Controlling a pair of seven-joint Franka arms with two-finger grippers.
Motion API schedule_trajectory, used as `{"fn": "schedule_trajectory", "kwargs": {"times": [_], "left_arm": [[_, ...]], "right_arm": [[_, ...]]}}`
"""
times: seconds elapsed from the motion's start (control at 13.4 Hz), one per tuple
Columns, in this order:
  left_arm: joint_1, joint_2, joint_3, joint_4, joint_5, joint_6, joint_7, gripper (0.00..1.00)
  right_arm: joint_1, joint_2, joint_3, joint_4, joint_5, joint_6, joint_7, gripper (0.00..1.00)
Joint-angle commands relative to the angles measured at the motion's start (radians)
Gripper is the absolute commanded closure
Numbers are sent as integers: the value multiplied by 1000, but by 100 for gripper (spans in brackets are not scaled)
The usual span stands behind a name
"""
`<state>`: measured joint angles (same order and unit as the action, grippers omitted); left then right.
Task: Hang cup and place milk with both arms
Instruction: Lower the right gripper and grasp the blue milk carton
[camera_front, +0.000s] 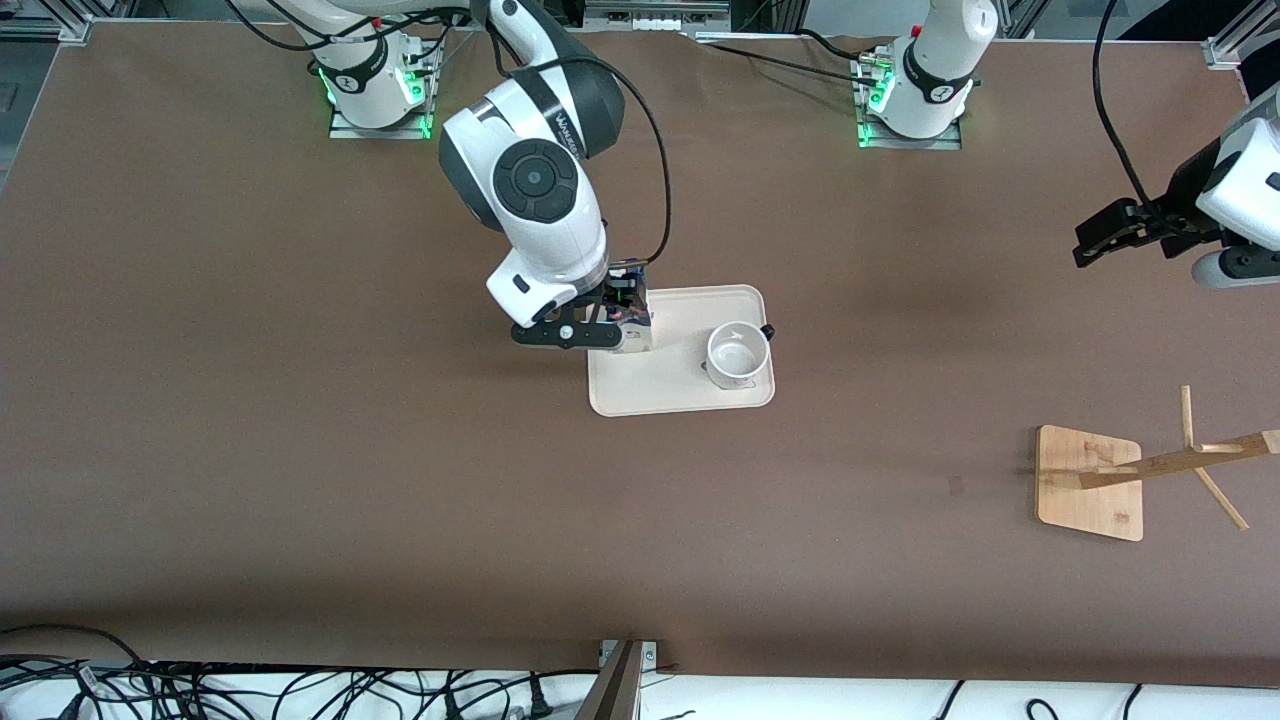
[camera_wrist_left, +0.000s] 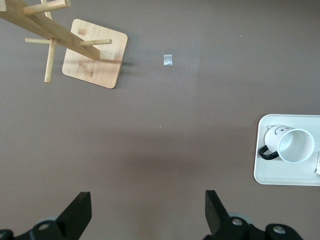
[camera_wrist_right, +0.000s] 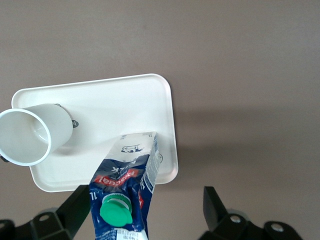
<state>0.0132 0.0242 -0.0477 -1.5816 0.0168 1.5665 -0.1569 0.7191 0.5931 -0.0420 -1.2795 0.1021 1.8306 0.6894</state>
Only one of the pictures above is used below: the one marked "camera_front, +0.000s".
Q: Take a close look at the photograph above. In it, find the blue white milk carton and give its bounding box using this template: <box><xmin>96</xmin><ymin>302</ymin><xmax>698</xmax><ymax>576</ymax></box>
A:
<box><xmin>604</xmin><ymin>258</ymin><xmax>657</xmax><ymax>356</ymax></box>

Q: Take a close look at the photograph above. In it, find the aluminium corner profile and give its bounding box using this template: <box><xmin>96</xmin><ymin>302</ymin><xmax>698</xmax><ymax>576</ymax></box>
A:
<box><xmin>0</xmin><ymin>10</ymin><xmax>96</xmax><ymax>47</ymax></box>
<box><xmin>1204</xmin><ymin>0</ymin><xmax>1280</xmax><ymax>71</ymax></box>

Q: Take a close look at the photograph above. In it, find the aluminium profile post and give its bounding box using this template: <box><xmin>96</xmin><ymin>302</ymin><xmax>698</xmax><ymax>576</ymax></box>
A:
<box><xmin>575</xmin><ymin>639</ymin><xmax>659</xmax><ymax>720</ymax></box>

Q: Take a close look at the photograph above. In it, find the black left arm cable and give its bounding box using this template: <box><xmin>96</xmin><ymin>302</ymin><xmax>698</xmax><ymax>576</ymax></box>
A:
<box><xmin>1093</xmin><ymin>0</ymin><xmax>1156</xmax><ymax>206</ymax></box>

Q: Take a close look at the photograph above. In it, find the wooden cup rack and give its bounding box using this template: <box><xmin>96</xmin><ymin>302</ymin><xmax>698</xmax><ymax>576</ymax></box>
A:
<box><xmin>1035</xmin><ymin>385</ymin><xmax>1280</xmax><ymax>543</ymax></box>

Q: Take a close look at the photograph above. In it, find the cream plastic tray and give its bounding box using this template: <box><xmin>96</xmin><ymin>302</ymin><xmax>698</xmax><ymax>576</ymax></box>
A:
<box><xmin>586</xmin><ymin>285</ymin><xmax>777</xmax><ymax>418</ymax></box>

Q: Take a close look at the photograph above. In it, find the black table cable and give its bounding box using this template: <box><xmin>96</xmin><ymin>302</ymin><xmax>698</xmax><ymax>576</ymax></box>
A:
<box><xmin>795</xmin><ymin>28</ymin><xmax>881</xmax><ymax>63</ymax></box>
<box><xmin>698</xmin><ymin>42</ymin><xmax>883</xmax><ymax>89</ymax></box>

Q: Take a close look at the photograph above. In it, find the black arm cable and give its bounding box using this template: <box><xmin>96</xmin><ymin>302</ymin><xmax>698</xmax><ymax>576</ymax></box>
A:
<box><xmin>484</xmin><ymin>0</ymin><xmax>672</xmax><ymax>267</ymax></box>
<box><xmin>1093</xmin><ymin>0</ymin><xmax>1156</xmax><ymax>206</ymax></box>

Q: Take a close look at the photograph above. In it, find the looped black adapter cable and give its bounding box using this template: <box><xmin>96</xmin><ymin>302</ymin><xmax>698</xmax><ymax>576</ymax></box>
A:
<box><xmin>1024</xmin><ymin>683</ymin><xmax>1144</xmax><ymax>720</ymax></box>

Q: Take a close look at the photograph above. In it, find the black floor cable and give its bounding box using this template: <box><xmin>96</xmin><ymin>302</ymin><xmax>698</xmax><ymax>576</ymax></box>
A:
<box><xmin>280</xmin><ymin>666</ymin><xmax>601</xmax><ymax>720</ymax></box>
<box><xmin>0</xmin><ymin>624</ymin><xmax>153</xmax><ymax>683</ymax></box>

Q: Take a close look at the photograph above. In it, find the white ceramic cup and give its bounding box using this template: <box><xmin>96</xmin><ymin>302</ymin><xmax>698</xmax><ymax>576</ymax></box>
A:
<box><xmin>704</xmin><ymin>320</ymin><xmax>777</xmax><ymax>391</ymax></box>

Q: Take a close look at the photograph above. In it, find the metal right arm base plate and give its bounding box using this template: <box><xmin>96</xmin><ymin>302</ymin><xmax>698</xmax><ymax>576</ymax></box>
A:
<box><xmin>328</xmin><ymin>28</ymin><xmax>434</xmax><ymax>140</ymax></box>

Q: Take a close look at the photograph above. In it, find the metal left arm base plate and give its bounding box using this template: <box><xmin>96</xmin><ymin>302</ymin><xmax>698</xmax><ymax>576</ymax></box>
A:
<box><xmin>854</xmin><ymin>50</ymin><xmax>964</xmax><ymax>152</ymax></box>

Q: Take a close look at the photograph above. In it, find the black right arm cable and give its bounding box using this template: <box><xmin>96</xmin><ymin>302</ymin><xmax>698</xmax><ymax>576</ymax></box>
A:
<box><xmin>484</xmin><ymin>0</ymin><xmax>672</xmax><ymax>267</ymax></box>

